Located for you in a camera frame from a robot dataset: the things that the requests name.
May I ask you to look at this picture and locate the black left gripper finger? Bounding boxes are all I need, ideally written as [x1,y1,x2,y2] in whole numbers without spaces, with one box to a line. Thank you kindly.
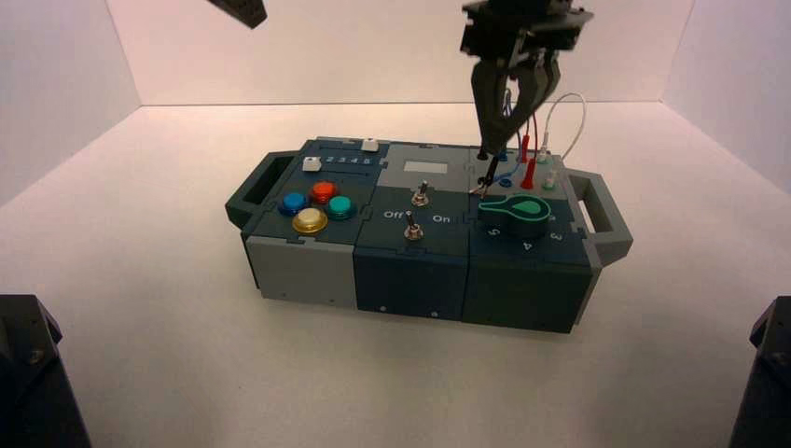
[206,0,268,30]

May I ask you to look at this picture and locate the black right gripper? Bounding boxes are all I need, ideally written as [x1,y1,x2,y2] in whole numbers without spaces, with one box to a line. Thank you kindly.
[462,0,594,156]

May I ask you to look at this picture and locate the dark knob with green pointer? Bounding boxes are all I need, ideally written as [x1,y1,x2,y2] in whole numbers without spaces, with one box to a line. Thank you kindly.
[477,193,552,244]

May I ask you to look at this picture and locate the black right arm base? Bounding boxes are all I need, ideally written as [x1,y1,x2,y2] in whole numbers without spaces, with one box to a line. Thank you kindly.
[729,295,791,448]

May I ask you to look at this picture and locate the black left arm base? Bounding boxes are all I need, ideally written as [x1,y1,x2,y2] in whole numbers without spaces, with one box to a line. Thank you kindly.
[0,294,92,448]

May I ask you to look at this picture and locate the red round push button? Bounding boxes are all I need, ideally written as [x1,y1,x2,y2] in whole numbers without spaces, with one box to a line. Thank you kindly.
[307,181,339,208]

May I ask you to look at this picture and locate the blue round push button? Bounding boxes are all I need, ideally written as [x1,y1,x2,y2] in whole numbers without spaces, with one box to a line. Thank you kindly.
[278,191,311,218]

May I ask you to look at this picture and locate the teal round push button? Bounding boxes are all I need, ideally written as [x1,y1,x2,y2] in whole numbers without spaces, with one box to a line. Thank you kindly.
[324,195,358,222]

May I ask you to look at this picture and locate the teal and grey control box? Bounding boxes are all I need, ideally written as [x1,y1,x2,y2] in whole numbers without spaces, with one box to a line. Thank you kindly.
[224,136,634,335]

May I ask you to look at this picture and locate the yellow round push button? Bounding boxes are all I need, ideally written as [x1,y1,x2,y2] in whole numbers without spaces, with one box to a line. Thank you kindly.
[292,208,330,235]

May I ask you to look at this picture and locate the red banana plug cable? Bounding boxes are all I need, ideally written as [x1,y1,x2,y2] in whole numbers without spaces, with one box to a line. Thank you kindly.
[518,114,540,191]

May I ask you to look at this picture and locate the blue banana plug cable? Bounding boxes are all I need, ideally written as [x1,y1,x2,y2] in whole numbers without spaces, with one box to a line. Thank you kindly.
[481,89,521,189]

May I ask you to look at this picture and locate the white banana plug cable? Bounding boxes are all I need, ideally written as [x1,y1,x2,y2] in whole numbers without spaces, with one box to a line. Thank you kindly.
[535,92,586,192]

